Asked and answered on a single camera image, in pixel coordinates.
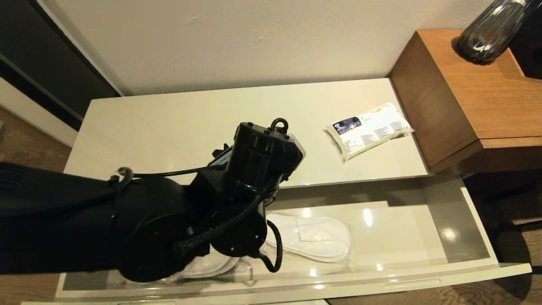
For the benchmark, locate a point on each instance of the dark sliding door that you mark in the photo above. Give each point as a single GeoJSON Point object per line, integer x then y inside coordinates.
{"type": "Point", "coordinates": [42, 55]}

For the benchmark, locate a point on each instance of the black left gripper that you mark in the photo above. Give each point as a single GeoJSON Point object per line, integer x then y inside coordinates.
{"type": "Point", "coordinates": [262, 156]}

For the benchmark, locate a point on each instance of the white slippers in crinkled wrap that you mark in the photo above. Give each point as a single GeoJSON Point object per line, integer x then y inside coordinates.
{"type": "Point", "coordinates": [220, 262]}

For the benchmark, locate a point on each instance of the white tissue pack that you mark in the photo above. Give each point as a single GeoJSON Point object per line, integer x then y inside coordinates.
{"type": "Point", "coordinates": [368, 129]}

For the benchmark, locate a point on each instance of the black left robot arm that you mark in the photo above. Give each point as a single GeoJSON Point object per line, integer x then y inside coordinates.
{"type": "Point", "coordinates": [84, 220]}

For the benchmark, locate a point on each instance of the cream white drawer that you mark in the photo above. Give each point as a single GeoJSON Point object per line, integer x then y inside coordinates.
{"type": "Point", "coordinates": [402, 237]}

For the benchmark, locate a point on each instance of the wooden side cabinet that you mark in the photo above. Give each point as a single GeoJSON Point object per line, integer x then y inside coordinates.
{"type": "Point", "coordinates": [478, 97]}

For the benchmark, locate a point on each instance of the white slippers with paper tag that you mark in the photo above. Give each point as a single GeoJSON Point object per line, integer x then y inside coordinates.
{"type": "Point", "coordinates": [315, 237]}

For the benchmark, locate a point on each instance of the dark glass vase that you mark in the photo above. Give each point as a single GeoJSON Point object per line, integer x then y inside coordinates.
{"type": "Point", "coordinates": [487, 38]}

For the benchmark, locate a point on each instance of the black box on desk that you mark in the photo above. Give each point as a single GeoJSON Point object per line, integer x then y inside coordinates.
{"type": "Point", "coordinates": [529, 51]}

